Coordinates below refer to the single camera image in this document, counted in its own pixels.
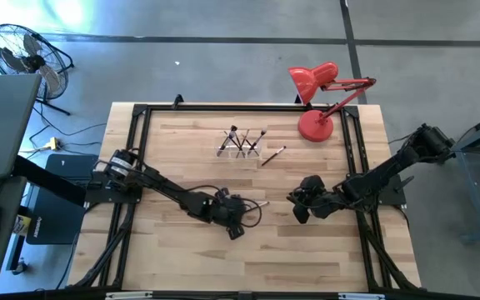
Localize red desk lamp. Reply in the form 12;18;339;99
287;61;378;143

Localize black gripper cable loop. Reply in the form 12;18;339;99
238;197;264;229

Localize black aluminium table frame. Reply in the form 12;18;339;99
67;102;423;293

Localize white bracket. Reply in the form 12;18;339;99
105;291;153;300
338;292;386;300

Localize thin black pencil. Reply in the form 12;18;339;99
260;145;288;168

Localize grey metal cart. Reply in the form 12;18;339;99
432;106;480;246

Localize black floor fan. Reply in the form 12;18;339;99
0;22;76;117

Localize dark grey desk panel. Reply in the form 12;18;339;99
0;73;43;180

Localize black caster wheel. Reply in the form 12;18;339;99
12;258;28;276

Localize yellow and white box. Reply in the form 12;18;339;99
12;213;33;238

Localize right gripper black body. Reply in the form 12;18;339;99
286;173;337;226

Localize yellow power plug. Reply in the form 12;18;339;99
43;137;63;152

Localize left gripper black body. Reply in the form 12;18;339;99
206;187;250;242

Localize black case with white print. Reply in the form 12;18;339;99
25;152;99;246

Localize clear acrylic brush organizer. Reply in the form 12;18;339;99
214;133;263;159

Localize large blue-handled powder brush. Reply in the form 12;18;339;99
217;124;238;158

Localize black crossbeam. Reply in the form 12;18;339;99
0;286;480;300

